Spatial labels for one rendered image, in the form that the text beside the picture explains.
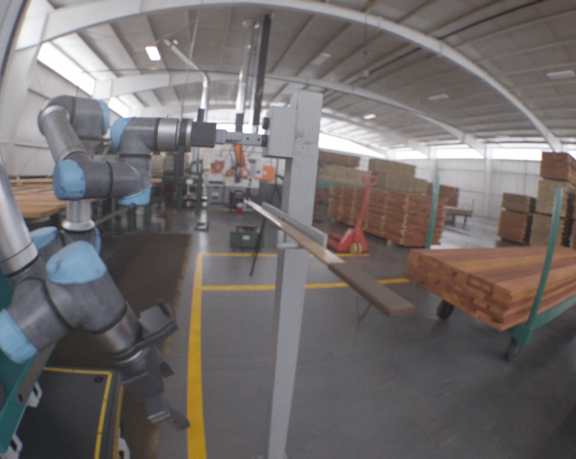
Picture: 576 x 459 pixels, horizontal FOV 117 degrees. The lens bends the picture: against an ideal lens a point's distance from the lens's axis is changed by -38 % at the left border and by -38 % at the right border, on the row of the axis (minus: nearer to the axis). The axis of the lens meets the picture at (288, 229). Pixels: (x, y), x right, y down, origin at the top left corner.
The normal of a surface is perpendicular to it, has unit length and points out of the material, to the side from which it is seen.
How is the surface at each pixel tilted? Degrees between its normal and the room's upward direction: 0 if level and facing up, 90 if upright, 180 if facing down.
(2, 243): 92
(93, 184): 104
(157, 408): 25
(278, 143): 90
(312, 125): 90
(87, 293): 90
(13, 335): 70
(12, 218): 75
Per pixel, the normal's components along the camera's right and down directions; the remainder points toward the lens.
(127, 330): 0.94, -0.05
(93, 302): 0.73, 0.18
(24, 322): 0.48, -0.33
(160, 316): -0.22, -0.86
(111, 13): 0.27, 0.19
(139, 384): 0.48, 0.32
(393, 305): 0.08, -0.98
